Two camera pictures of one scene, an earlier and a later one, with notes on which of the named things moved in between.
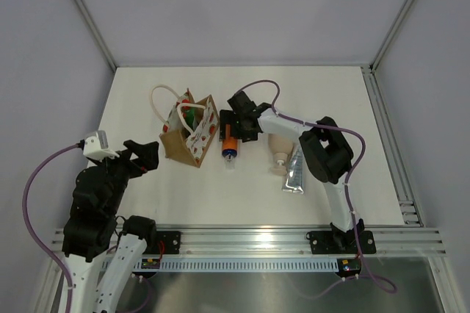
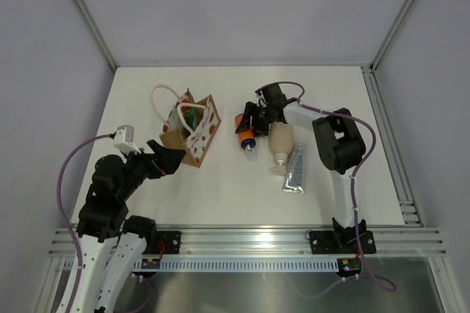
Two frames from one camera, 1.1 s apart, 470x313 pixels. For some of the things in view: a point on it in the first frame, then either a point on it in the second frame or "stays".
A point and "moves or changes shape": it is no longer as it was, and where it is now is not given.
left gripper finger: (147, 157) → (168, 159)
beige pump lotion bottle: (280, 145) stays
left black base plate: (172, 242) stays
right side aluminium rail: (412, 211) stays
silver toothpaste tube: (294, 181) stays
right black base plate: (337, 241) stays
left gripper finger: (139, 150) → (158, 150)
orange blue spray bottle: (229, 148) moves or changes shape
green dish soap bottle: (189, 116) stays
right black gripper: (225, 117) → (250, 109)
